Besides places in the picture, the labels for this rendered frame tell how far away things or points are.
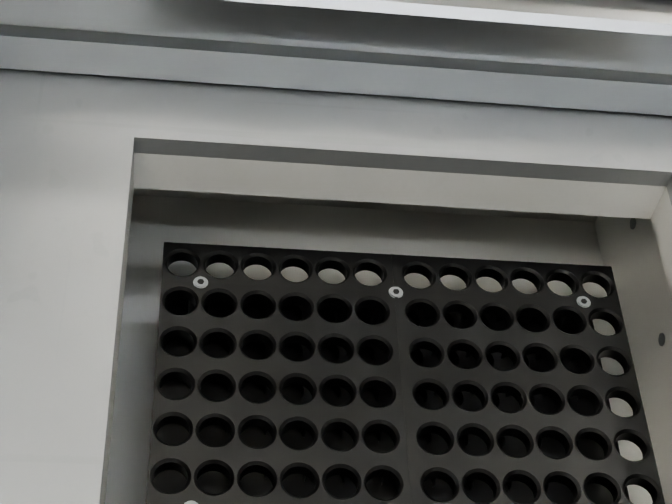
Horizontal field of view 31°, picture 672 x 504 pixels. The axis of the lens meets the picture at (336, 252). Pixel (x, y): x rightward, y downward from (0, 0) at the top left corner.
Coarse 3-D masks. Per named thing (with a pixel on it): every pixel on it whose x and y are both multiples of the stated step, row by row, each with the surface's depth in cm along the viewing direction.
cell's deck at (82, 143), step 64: (0, 128) 43; (64, 128) 43; (128, 128) 44; (192, 128) 44; (256, 128) 45; (320, 128) 45; (384, 128) 46; (448, 128) 46; (512, 128) 46; (576, 128) 47; (640, 128) 47; (0, 192) 41; (64, 192) 42; (128, 192) 42; (256, 192) 46; (320, 192) 46; (384, 192) 46; (448, 192) 46; (512, 192) 47; (576, 192) 47; (640, 192) 47; (0, 256) 40; (64, 256) 40; (0, 320) 38; (64, 320) 38; (0, 384) 37; (64, 384) 37; (0, 448) 35; (64, 448) 35
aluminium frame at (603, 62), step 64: (0, 0) 42; (64, 0) 42; (128, 0) 42; (192, 0) 42; (256, 0) 43; (320, 0) 43; (384, 0) 43; (448, 0) 44; (512, 0) 44; (576, 0) 45; (640, 0) 45; (0, 64) 44; (64, 64) 44; (128, 64) 45; (192, 64) 45; (256, 64) 45; (320, 64) 45; (384, 64) 45; (448, 64) 45; (512, 64) 46; (576, 64) 46; (640, 64) 46
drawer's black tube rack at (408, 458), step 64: (192, 320) 44; (256, 320) 45; (320, 320) 45; (384, 320) 46; (448, 320) 50; (512, 320) 46; (576, 320) 47; (192, 384) 43; (256, 384) 47; (320, 384) 43; (384, 384) 44; (448, 384) 44; (512, 384) 45; (576, 384) 45; (192, 448) 41; (256, 448) 41; (320, 448) 42; (384, 448) 45; (448, 448) 43; (512, 448) 46; (576, 448) 43; (640, 448) 44
